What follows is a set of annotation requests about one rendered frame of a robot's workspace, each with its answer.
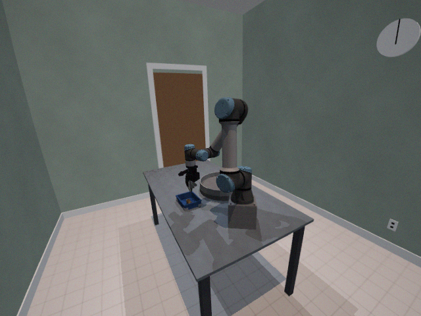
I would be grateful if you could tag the blue open crate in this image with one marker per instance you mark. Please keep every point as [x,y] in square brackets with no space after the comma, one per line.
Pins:
[181,199]

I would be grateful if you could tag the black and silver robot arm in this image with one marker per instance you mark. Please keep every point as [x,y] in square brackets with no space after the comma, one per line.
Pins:
[232,178]

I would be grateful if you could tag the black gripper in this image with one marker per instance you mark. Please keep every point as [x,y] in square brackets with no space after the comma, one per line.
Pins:
[190,181]

